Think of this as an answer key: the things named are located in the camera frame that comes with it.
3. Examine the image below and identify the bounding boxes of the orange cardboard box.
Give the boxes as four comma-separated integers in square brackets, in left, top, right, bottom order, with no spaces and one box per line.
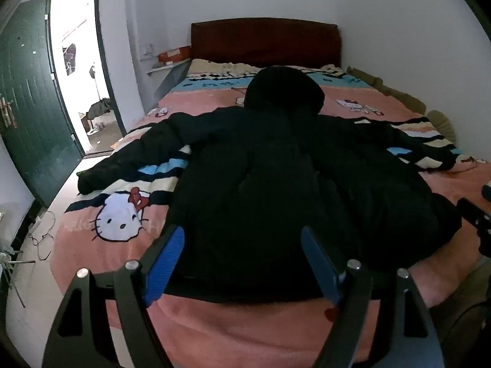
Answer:
[158,45,191,64]

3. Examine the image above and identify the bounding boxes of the pink cartoon cat printed blanket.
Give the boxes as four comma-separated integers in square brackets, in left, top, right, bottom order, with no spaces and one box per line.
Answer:
[52,58,491,368]

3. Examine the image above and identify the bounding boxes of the white wall shelf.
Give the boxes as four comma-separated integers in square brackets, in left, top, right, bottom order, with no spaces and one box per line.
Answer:
[146,58,191,98]

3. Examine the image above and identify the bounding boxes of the brass door handle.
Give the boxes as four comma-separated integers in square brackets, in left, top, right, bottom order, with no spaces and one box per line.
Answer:
[0,96,14,127]

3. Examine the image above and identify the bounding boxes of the metal stand legs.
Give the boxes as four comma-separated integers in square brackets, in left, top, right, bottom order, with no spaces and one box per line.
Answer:
[0,248,37,309]

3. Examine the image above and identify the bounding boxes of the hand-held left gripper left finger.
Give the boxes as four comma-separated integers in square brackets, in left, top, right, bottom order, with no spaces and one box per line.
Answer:
[42,225,185,368]

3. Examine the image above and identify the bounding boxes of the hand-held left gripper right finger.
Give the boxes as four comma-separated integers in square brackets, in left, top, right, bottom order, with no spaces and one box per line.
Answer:
[301,225,450,368]

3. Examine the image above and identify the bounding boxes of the dark red bed headboard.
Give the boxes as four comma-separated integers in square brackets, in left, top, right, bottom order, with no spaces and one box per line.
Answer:
[191,17,342,69]

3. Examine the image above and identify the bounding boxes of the black hooded jacket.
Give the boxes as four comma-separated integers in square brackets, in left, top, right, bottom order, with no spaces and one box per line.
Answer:
[77,66,467,304]

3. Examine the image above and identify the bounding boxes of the olive bed quilt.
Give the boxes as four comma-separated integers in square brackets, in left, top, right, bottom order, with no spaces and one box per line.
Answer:
[345,66,458,144]

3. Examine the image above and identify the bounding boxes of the black cable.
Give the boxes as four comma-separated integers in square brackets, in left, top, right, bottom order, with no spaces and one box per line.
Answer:
[441,302,491,357]

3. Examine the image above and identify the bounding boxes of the green metal door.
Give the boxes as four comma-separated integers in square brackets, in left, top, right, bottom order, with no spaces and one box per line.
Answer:
[0,0,86,209]

